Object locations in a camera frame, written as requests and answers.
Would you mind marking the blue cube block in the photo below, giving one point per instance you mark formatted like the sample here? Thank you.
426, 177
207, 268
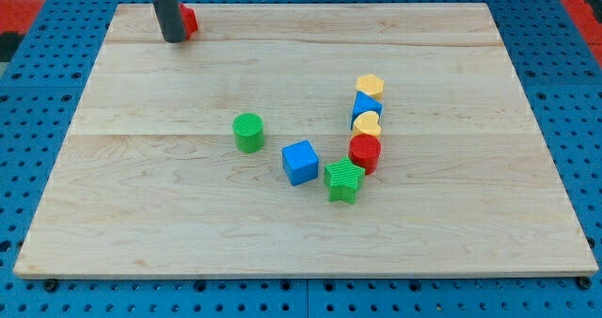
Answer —
300, 162

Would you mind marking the green star block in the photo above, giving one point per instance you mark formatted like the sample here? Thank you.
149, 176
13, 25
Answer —
343, 179

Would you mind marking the green cylinder block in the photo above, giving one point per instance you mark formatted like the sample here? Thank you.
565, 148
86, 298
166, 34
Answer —
248, 132

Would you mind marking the red cylinder block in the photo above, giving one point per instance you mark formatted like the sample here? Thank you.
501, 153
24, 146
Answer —
364, 151

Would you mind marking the yellow heart block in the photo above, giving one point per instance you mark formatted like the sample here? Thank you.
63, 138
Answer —
367, 123

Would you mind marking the blue triangle block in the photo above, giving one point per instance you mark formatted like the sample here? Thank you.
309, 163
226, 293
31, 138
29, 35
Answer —
364, 103

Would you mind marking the yellow hexagon block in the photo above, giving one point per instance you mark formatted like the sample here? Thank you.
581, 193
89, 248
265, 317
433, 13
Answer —
372, 85

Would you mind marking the light wooden board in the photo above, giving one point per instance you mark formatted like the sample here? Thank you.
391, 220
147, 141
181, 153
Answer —
149, 184

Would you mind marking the red block behind rod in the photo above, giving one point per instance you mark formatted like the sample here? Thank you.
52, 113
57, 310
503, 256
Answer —
189, 20

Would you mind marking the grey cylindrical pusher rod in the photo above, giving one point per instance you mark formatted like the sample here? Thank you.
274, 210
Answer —
169, 18

